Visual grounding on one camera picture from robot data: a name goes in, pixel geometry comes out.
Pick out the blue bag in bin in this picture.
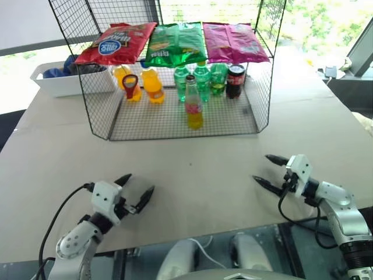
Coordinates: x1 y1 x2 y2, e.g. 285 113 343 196
43 54 80 79

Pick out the green soda bottle yellow label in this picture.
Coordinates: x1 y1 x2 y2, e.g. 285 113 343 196
210 62 230 97

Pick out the thin white cable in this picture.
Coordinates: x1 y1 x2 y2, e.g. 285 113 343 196
185 234 228 271

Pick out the red plastic ring-shaped handle tool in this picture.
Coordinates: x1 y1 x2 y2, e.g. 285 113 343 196
122 73 139 100

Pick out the orange soda plastic bottle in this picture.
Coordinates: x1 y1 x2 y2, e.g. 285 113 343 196
112 64 143 103

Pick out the green soda plastic bottle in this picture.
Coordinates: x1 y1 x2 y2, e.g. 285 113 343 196
193 62 212 103
173 65 193 104

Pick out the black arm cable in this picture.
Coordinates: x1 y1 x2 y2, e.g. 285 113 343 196
38 182 96 280
277 183 342 249

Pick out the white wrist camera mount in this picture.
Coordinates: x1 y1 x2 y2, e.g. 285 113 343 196
285 154 314 200
90 180 124 227

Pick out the cream cloth bundle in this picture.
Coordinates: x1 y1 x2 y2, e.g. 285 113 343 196
351 110 373 135

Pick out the small white grey device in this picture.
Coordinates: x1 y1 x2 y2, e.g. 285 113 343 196
324 65 346 80

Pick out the green chip bag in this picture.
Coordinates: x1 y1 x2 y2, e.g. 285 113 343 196
144 22 207 69

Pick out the black wire mesh shelf rack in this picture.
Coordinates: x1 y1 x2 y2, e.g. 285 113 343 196
47 0 288 142

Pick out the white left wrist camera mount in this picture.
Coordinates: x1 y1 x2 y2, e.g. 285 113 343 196
90 180 124 227

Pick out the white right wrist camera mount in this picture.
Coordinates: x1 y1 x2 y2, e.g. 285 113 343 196
285 154 314 200

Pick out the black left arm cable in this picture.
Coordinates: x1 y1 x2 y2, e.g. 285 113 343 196
38 182 96 280

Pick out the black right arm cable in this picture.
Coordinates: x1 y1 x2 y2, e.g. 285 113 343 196
277 183 342 249

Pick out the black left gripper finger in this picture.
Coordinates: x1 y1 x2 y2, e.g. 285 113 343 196
114 173 133 187
134 185 156 214

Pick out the red chip bag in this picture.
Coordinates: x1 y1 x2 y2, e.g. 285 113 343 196
74 22 159 66

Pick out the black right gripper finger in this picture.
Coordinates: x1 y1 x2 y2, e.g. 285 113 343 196
251 174 284 196
264 154 290 167

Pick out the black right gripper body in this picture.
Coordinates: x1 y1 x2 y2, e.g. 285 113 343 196
280 166 300 196

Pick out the black cola plastic bottle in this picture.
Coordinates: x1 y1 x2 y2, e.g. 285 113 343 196
225 64 247 100

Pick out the grey rounded robot leg cover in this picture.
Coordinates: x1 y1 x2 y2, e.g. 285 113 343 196
229 232 275 278
156 238 205 280

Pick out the glass bottle yellow soda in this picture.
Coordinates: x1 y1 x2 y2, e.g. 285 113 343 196
185 74 205 131

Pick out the white plastic bin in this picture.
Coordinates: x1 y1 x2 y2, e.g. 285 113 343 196
29 61 118 99

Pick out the pink chip bag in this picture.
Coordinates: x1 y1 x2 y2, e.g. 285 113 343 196
202 22 272 64

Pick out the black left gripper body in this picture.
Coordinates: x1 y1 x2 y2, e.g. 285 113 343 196
114 188 138 221

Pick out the dark grey bag in bin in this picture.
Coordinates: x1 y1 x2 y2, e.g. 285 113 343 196
76 62 108 75

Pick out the dark grey slanted panel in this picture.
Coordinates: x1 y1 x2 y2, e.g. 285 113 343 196
346 15 373 79

